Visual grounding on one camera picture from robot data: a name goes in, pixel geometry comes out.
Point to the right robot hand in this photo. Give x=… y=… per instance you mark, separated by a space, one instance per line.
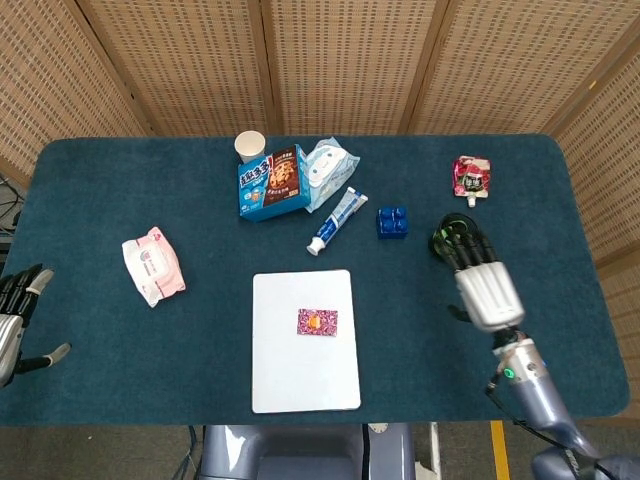
x=490 y=295

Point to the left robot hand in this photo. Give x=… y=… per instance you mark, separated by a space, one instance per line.
x=9 y=320

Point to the pink patterned small packet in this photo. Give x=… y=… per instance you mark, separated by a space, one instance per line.
x=327 y=324

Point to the small orange disc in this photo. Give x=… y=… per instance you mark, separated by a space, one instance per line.
x=314 y=322

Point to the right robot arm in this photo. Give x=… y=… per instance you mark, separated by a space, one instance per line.
x=545 y=400

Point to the green cloth in holder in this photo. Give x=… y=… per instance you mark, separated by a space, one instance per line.
x=441 y=243

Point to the black mesh pen holder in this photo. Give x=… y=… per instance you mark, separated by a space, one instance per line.
x=434 y=245

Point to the red drink pouch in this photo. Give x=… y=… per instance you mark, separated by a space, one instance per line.
x=470 y=180

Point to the blue building block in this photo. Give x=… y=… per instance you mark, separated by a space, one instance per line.
x=393 y=223

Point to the teal table mat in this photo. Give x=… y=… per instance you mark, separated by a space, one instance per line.
x=100 y=200

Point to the pink wet wipes pack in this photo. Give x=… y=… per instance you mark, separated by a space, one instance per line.
x=152 y=266

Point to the white table leg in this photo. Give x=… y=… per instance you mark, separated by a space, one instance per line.
x=434 y=447

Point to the blue white toothpaste tube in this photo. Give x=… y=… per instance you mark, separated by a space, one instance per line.
x=336 y=221

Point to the white rectangular board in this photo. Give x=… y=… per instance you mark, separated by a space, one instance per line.
x=305 y=370

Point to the light blue wet wipes pack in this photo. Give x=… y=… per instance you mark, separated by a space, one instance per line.
x=330 y=172

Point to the blue cookie box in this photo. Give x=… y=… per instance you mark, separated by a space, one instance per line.
x=274 y=185

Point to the grey blue robot torso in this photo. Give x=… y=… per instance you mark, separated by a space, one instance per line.
x=305 y=452

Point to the woven bamboo folding screen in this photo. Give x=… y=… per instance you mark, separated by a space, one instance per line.
x=350 y=60

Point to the white paper cup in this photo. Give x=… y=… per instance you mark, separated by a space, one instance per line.
x=249 y=146

